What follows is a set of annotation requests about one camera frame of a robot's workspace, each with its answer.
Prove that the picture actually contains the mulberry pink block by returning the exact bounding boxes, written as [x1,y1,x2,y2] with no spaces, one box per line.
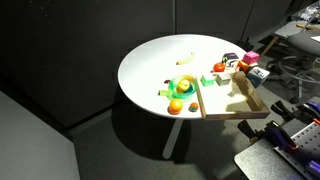
[242,50,261,66]

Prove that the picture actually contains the green block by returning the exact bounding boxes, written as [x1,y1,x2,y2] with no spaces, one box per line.
[200,73,216,88]

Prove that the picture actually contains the grey block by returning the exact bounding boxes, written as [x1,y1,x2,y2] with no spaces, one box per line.
[215,73,232,87]

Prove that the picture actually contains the wooden tray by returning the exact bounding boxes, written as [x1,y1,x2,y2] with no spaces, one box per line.
[194,70,271,121]

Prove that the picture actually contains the orange number block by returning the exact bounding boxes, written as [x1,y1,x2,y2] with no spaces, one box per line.
[236,60,258,74]

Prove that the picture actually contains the black white patterned block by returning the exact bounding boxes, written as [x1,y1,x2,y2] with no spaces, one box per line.
[246,66,271,89]

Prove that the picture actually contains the green plastic bowl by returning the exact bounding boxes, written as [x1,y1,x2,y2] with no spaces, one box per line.
[167,74,199,102]

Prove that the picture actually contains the orange toy fruit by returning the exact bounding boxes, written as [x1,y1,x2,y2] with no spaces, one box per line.
[168,98,184,116]

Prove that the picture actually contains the yellow toy fruit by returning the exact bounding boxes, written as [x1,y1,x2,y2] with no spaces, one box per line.
[176,78,191,94]

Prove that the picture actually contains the small orange teal ball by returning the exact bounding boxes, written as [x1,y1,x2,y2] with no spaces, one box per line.
[188,101,200,113]

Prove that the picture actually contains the yellow toy banana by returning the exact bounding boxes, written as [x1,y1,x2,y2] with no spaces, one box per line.
[176,52,196,66]

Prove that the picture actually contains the red toy tomato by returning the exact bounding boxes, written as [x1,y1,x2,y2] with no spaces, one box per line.
[213,62,226,73]

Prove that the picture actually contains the black platform plate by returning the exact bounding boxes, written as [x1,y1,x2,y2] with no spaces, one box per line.
[233,138,311,180]

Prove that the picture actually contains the purple black clamp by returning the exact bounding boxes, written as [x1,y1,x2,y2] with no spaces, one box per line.
[238,119,299,153]
[299,99,320,125]

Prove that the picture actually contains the grey office chair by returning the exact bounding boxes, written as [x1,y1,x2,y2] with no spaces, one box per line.
[266,19,320,104]

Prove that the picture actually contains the perforated metal breadboard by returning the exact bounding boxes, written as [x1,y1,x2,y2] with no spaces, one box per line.
[273,121,320,179]

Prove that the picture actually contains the white table pedestal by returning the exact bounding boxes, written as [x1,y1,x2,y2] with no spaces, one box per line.
[162,118,184,160]

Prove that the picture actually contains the black clamp handles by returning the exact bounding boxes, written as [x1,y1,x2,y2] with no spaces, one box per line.
[270,99,301,123]

